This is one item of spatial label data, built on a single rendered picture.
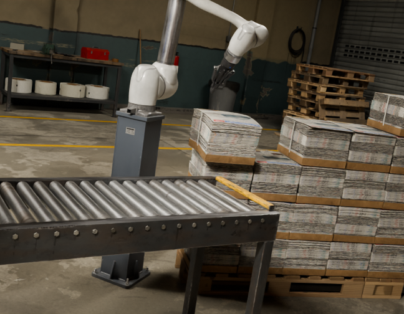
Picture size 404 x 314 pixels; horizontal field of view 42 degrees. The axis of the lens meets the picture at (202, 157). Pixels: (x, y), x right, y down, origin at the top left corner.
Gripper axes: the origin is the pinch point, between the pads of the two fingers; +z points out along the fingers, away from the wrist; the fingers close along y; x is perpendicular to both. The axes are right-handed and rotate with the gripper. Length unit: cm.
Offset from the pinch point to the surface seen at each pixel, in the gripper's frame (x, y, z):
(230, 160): 38.1, -9.0, 17.0
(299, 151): 27, -57, 12
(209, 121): 22.4, 5.7, 6.2
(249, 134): 31.2, -14.8, 2.2
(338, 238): 65, -92, 44
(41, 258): 119, 99, -8
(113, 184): 70, 63, 9
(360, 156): 36, -90, 0
